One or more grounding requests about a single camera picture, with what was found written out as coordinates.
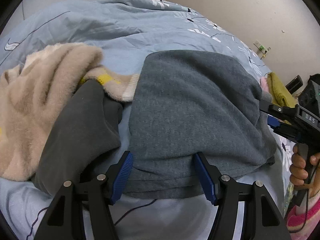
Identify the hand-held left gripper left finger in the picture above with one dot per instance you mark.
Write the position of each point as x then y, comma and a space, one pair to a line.
122, 177

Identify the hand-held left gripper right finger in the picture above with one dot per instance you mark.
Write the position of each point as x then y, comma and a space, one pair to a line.
206, 180

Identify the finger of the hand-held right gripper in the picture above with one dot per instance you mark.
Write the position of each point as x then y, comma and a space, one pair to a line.
285, 131
280, 110

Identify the dark grey garment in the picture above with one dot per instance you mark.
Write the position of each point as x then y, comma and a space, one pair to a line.
80, 135

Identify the grey-blue sweater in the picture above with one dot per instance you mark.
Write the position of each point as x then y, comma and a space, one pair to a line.
195, 110

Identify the person's right forearm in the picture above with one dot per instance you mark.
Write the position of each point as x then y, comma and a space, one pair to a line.
307, 217

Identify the person's right hand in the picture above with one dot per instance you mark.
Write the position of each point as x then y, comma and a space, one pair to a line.
298, 172

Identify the olive green cloth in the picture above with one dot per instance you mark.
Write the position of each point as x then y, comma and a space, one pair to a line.
278, 87

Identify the pink cloth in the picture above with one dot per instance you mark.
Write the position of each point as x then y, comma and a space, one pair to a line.
263, 83

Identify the black box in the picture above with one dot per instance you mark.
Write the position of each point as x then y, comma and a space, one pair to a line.
296, 82

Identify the beige fluffy sweater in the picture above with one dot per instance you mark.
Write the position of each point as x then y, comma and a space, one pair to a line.
37, 110

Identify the blue floral duvet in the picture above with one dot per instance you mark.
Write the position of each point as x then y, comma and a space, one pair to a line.
125, 25

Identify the wall socket with green plug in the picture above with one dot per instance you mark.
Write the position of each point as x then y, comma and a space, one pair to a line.
258, 45

